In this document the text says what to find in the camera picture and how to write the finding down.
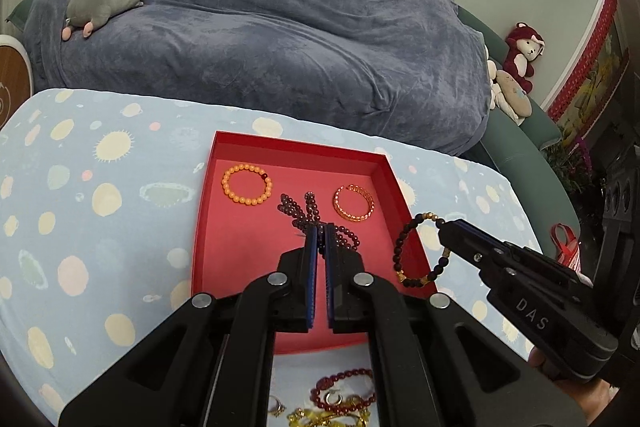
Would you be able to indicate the person's right hand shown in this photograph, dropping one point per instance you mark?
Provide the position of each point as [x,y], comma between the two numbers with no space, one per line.
[541,362]

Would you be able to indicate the red and white bag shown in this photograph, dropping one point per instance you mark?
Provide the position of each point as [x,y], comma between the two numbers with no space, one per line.
[567,249]

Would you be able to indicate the round wooden side table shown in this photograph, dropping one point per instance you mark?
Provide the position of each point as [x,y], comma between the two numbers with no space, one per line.
[12,77]

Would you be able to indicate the red decorative wall strip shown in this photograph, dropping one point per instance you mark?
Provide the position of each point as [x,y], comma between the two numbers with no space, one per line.
[590,47]

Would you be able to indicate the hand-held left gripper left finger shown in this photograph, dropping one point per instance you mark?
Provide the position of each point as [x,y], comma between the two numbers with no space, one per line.
[310,267]

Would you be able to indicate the light blue spotted tablecloth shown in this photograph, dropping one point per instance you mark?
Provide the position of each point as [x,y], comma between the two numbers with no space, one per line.
[100,232]

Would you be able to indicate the sofa with grey blanket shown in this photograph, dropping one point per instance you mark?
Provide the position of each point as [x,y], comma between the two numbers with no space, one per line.
[275,32]

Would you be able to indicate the black speaker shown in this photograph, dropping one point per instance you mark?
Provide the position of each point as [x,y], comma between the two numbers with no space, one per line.
[617,217]

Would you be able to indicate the red plush bear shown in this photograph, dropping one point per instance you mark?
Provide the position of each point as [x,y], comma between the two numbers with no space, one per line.
[515,57]

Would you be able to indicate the red shallow box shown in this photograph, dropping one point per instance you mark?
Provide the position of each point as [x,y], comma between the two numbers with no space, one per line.
[240,267]

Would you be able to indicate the green sofa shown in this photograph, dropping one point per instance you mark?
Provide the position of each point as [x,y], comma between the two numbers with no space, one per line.
[525,147]

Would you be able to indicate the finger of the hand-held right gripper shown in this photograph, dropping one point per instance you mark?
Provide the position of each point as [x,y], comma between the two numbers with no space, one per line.
[480,237]
[462,249]

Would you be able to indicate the beige plush toy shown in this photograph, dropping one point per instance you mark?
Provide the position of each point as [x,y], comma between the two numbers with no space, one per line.
[515,97]

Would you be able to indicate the gold bangle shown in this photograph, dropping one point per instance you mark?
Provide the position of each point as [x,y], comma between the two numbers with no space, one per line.
[336,208]

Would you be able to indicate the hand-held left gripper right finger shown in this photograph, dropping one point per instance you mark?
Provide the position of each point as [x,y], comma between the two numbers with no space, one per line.
[328,267]

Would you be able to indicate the potted plant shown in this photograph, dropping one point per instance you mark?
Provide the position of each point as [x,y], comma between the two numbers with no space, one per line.
[570,167]

